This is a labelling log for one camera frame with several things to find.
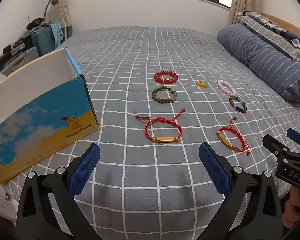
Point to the blue striped pillow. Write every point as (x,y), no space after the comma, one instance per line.
(260,52)

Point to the teal cloth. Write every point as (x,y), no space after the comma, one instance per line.
(57,32)

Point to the grey suitcase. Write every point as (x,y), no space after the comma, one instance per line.
(22,58)

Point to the teal suitcase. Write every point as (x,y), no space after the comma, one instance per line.
(45,42)

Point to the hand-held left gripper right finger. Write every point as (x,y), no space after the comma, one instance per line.
(215,167)

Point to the grey checked quilt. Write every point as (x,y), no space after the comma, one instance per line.
(265,27)

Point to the dark bag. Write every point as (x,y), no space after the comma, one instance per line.
(36,22)

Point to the dark clutter pile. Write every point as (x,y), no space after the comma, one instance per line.
(15,45)

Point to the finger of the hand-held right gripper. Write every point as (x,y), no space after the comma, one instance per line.
(296,136)
(271,142)

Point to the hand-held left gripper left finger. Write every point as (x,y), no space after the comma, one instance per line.
(86,165)

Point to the white plastic bag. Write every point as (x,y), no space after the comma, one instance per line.
(2,200)

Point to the blue and yellow cardboard box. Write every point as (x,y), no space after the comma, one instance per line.
(40,130)

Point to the wooden headboard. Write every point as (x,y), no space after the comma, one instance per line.
(290,26)

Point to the grey checked bed sheet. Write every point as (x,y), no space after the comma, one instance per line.
(140,55)

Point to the person's right hand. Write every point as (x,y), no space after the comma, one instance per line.
(291,207)

